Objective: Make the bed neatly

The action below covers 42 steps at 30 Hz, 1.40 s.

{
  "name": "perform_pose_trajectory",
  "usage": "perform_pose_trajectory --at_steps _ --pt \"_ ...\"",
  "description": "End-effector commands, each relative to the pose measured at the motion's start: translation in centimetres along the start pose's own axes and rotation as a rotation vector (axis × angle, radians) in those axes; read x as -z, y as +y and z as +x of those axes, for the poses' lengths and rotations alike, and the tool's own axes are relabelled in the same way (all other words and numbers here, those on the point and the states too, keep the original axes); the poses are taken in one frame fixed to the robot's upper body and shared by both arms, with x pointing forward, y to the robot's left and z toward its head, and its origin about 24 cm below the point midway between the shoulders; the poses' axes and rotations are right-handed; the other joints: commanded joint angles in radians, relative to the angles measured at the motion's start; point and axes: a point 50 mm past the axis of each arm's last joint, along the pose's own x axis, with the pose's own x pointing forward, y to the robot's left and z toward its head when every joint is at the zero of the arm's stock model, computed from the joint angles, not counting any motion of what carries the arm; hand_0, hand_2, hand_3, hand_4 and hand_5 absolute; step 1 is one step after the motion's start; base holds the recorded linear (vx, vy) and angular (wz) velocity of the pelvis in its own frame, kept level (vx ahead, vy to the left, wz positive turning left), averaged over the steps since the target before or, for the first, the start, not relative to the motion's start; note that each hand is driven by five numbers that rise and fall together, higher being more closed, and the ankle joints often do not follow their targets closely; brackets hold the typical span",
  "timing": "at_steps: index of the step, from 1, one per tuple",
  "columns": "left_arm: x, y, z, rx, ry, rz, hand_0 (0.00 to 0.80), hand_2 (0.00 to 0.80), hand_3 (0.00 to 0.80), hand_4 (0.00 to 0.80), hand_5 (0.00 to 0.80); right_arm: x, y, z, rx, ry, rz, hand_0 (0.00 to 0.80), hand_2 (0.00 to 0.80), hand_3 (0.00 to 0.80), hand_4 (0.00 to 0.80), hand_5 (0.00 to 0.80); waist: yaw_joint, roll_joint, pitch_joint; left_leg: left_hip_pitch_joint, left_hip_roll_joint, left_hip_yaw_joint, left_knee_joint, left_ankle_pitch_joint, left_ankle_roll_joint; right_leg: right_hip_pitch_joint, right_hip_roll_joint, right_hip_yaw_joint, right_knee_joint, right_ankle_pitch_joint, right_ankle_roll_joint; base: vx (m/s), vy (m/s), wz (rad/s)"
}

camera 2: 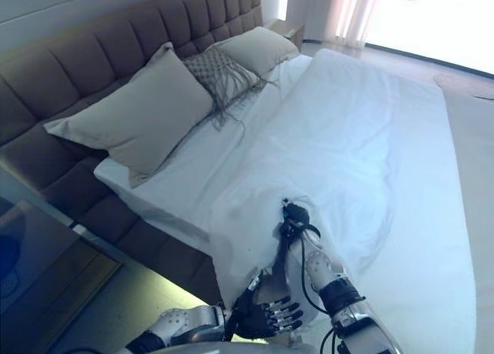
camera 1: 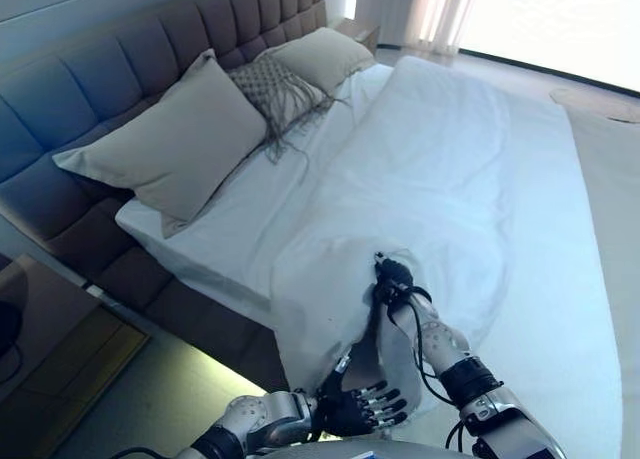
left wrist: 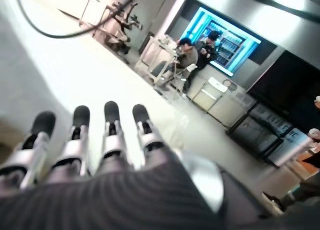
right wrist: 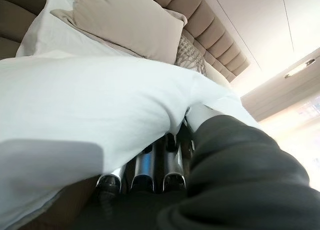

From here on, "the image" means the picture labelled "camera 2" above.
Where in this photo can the robot right hand black silver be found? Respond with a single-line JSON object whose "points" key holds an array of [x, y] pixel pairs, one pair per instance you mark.
{"points": [[297, 217]]}

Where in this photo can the robot left hand black silver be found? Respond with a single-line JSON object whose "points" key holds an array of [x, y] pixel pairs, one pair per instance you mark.
{"points": [[254, 315]]}

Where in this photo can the white duvet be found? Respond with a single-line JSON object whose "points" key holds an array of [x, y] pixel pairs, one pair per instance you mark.
{"points": [[366, 157]]}

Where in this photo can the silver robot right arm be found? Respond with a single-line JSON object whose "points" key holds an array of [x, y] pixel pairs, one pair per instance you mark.
{"points": [[339, 292]]}

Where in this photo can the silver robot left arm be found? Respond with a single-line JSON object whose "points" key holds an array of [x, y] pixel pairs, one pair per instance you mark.
{"points": [[181, 323]]}

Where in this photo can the white fitted sheet mattress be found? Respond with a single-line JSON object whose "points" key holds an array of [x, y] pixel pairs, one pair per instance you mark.
{"points": [[185, 192]]}

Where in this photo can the macrame fringed cushion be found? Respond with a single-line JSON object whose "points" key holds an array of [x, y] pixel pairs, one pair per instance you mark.
{"points": [[216, 72]]}

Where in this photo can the large beige pillow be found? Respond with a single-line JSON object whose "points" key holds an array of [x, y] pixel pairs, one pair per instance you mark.
{"points": [[258, 47], [139, 119]]}

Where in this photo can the small wooden nightstand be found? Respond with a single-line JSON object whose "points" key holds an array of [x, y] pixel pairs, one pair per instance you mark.
{"points": [[287, 32]]}

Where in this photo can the glass top wooden nightstand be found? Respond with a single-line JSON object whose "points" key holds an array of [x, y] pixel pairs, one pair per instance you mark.
{"points": [[50, 284]]}

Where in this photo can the sheer pale curtain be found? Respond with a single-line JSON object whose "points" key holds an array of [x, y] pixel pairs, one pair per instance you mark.
{"points": [[355, 11]]}

